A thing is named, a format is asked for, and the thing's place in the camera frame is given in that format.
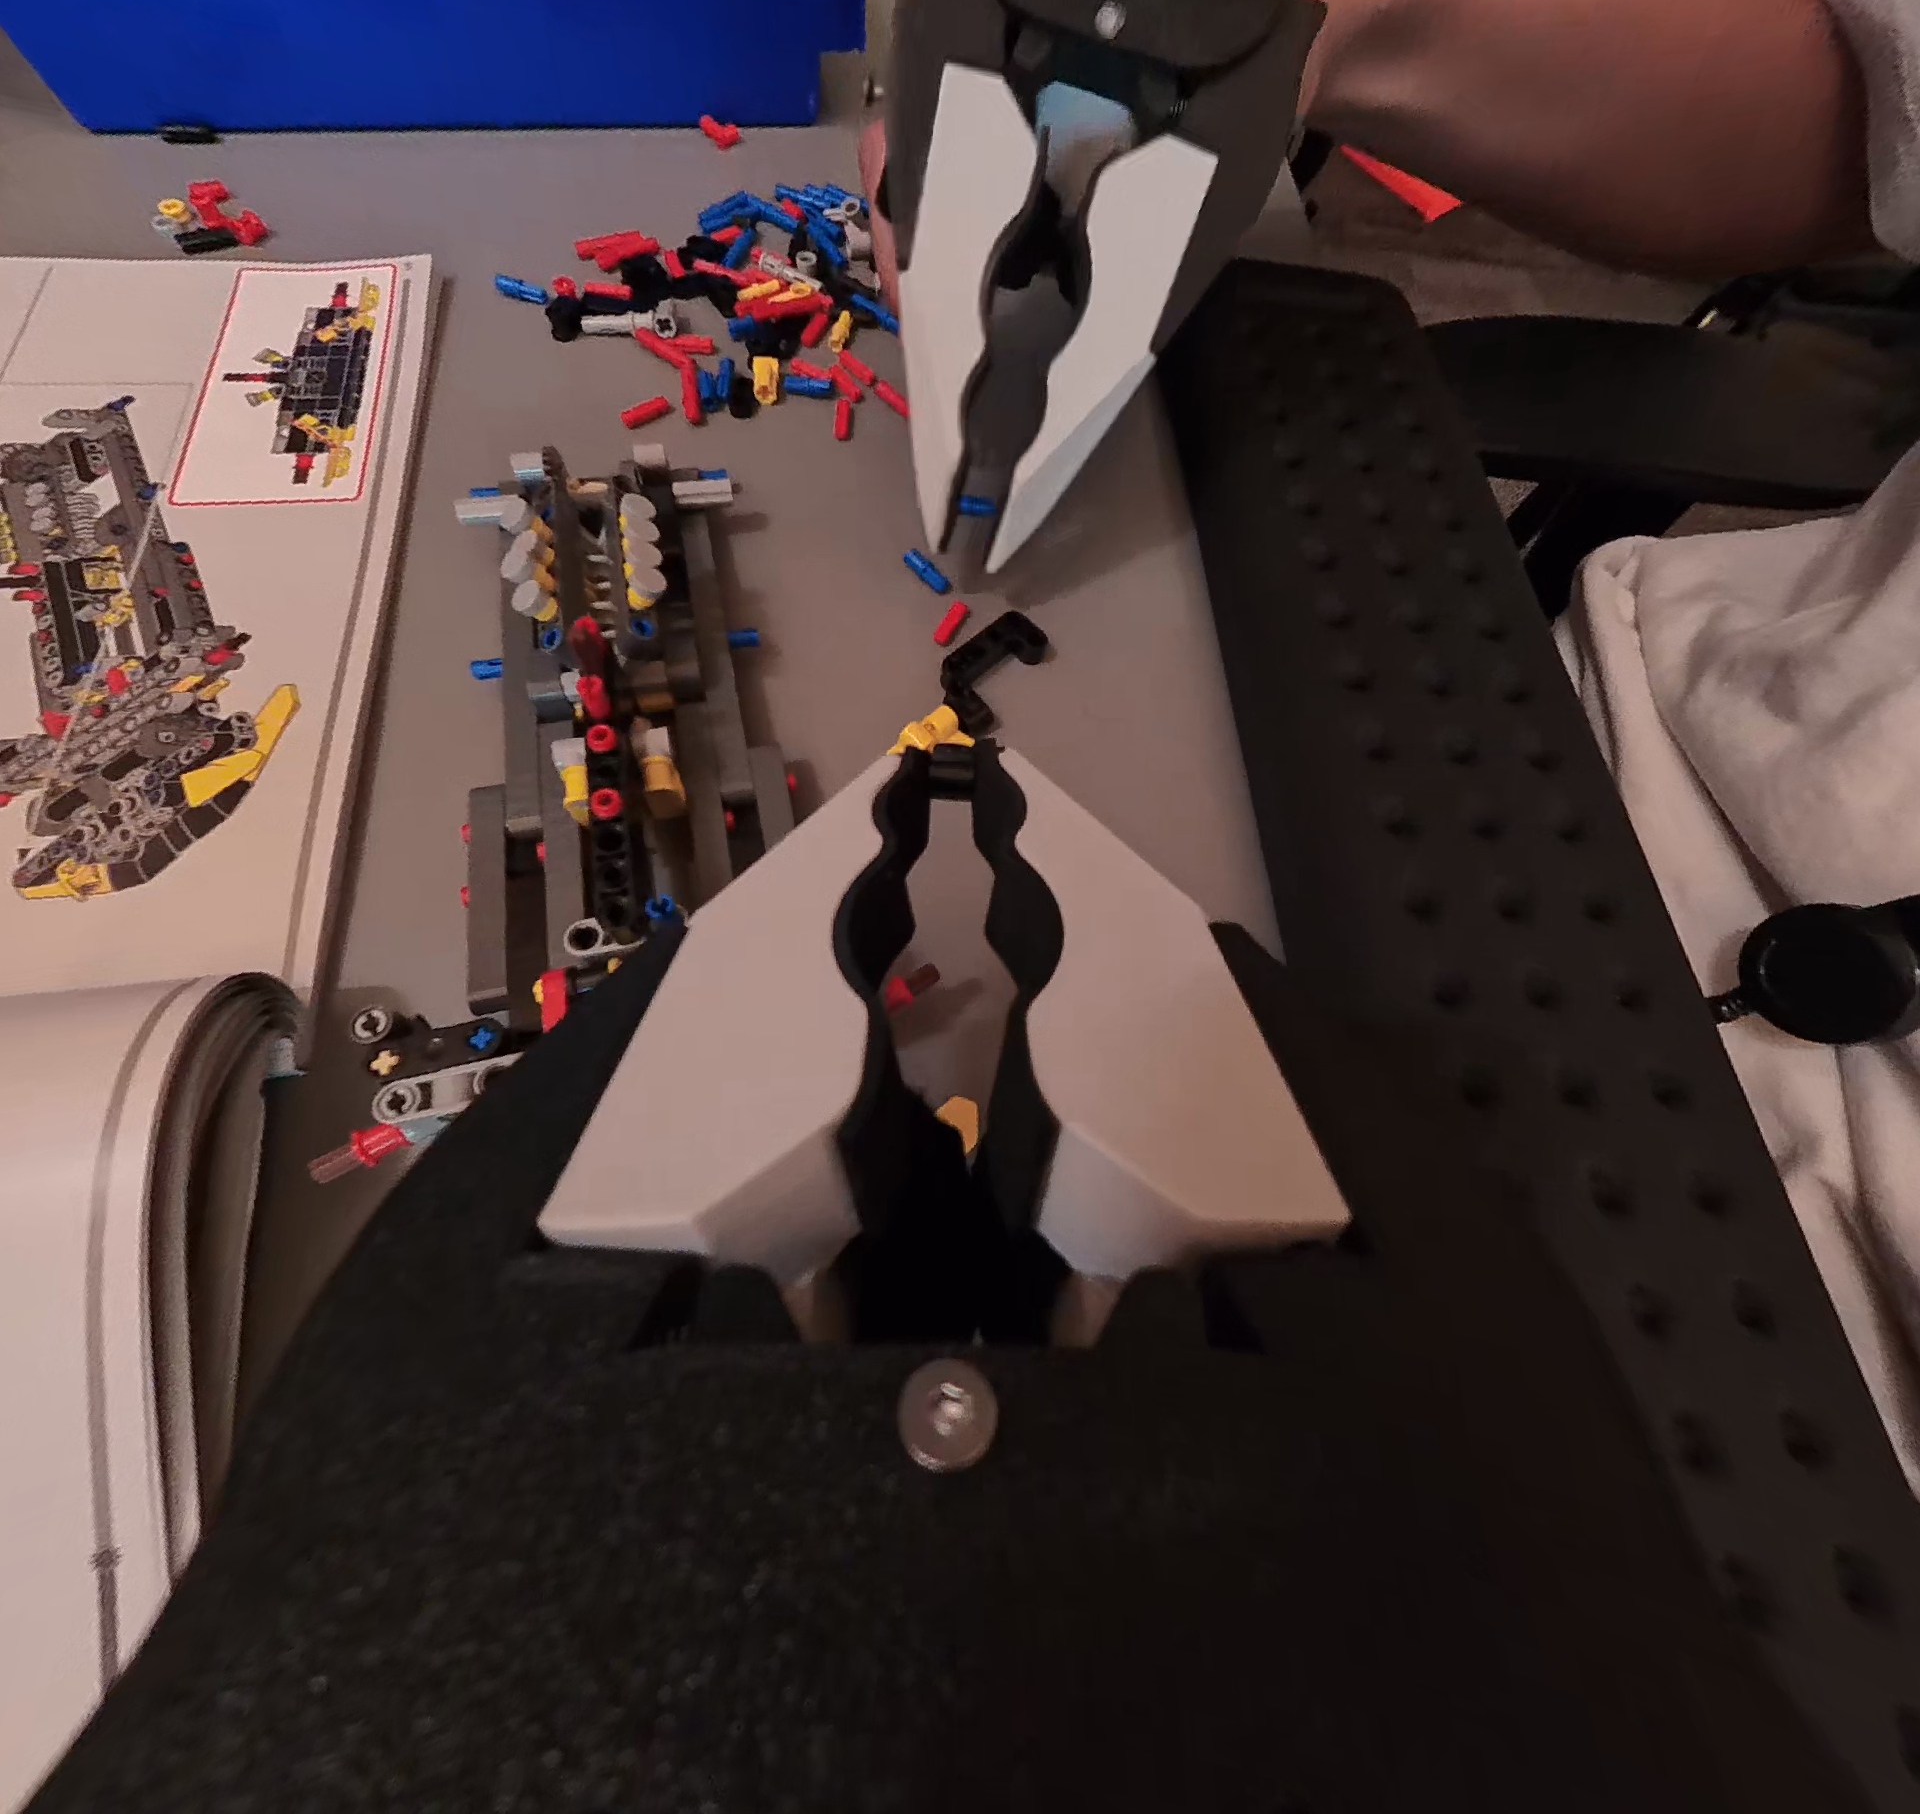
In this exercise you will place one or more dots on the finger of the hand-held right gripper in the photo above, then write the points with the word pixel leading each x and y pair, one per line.
pixel 1127 311
pixel 955 269

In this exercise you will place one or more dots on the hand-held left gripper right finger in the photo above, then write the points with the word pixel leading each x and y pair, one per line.
pixel 1174 1083

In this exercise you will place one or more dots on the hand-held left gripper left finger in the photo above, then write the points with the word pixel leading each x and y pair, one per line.
pixel 706 1083

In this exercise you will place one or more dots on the pile of red blue lego pins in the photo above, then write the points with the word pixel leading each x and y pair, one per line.
pixel 751 297

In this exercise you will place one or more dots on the grey black lego chassis assembly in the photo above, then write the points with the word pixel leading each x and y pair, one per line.
pixel 706 677

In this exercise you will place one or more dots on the small yellow lego piece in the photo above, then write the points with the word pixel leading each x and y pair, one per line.
pixel 920 734

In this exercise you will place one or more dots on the white instruction booklet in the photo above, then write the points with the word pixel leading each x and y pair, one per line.
pixel 97 1172

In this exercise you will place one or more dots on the person's right forearm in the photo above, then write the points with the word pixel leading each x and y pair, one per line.
pixel 1578 84

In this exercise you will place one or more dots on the black lego angle beam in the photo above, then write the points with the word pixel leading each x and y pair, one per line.
pixel 999 647

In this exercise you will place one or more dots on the cluster of small lego bushes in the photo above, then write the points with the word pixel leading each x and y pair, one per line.
pixel 204 213

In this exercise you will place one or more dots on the person's right hand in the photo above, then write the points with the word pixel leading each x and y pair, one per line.
pixel 877 189

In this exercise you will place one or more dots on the black perforated armrest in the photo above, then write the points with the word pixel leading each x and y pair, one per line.
pixel 1503 797

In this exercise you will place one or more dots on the blue plastic bin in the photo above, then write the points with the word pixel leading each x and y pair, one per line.
pixel 374 12

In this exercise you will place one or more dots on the black badge reel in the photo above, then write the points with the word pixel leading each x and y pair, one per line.
pixel 1825 978

